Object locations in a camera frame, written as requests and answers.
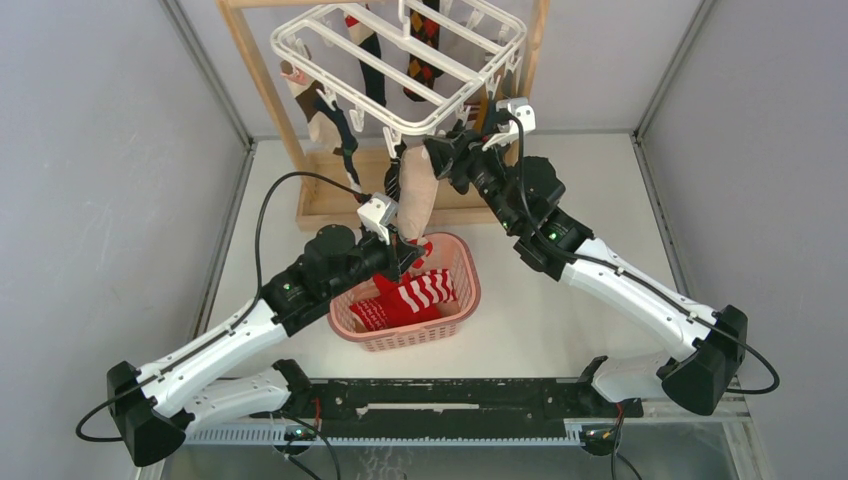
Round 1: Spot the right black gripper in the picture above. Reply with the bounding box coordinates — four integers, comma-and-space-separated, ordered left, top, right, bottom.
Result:
423, 127, 520, 235

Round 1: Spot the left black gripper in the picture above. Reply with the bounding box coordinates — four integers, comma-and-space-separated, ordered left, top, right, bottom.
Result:
325, 223, 424, 300

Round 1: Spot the red white striped sock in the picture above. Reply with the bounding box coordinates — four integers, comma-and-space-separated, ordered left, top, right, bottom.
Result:
385, 269, 457, 315

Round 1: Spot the plain red sock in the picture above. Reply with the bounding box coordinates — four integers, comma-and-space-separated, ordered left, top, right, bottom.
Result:
370, 270, 452, 330

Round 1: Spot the beige pink sock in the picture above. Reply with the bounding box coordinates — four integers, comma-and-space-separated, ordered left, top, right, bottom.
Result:
396, 145, 439, 240

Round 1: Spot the red snowflake sock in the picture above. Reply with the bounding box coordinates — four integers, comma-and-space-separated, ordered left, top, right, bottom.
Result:
349, 298, 391, 332

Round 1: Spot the pink plastic basket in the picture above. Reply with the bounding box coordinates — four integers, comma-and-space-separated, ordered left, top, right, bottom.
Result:
328, 232, 481, 352

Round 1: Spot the wooden hanger stand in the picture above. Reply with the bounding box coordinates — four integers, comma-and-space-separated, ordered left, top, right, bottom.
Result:
217, 1, 550, 231

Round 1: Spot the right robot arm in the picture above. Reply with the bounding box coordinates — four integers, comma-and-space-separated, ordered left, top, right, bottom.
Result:
424, 131, 780, 416

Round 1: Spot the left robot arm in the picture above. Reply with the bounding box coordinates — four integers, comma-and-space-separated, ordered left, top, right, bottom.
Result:
97, 192, 424, 467

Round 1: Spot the white plastic sock hanger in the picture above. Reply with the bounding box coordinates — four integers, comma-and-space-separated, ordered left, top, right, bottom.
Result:
270, 1, 528, 145

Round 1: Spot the black white striped sock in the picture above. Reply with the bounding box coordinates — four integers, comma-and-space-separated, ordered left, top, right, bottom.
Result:
383, 158, 401, 202

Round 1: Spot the argyle red yellow sock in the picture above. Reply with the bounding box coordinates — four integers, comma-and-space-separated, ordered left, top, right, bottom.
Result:
402, 0, 444, 104

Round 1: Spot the navy santa pattern sock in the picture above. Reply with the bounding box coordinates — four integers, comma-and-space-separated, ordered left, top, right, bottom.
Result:
314, 98, 362, 193

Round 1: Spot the brown beige block sock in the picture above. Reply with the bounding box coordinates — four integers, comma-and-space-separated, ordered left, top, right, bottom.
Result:
285, 75, 340, 156

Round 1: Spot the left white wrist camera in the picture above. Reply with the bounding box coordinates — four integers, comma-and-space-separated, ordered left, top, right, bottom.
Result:
357, 193, 398, 245

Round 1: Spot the black mounting rail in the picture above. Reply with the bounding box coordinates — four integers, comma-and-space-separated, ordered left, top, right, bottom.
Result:
273, 378, 643, 440

